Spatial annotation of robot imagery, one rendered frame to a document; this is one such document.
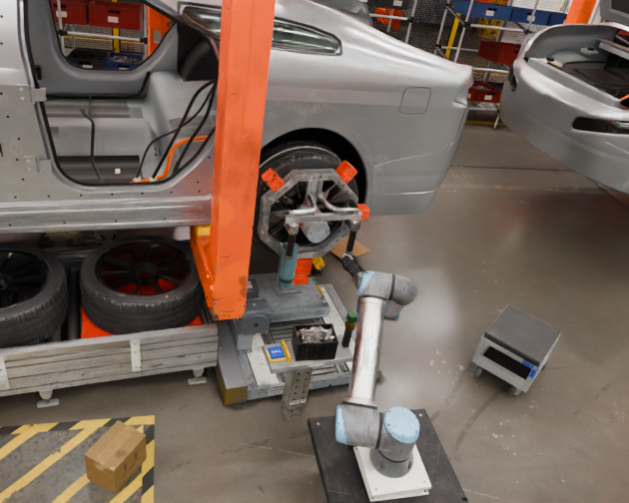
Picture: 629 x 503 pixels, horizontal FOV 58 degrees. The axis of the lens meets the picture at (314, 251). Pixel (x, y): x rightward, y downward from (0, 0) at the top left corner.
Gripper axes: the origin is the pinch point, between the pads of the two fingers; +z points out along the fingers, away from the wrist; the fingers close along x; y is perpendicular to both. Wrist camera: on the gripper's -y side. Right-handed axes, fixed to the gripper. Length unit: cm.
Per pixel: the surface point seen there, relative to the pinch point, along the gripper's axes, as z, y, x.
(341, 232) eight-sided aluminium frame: 8.2, -7.4, 7.0
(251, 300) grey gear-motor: -5, -22, -54
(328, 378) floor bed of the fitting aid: -40, 29, -50
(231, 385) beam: -39, -14, -86
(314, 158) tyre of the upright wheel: 16, -52, 23
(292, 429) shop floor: -63, 15, -75
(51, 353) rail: -23, -89, -129
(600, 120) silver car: 62, 113, 195
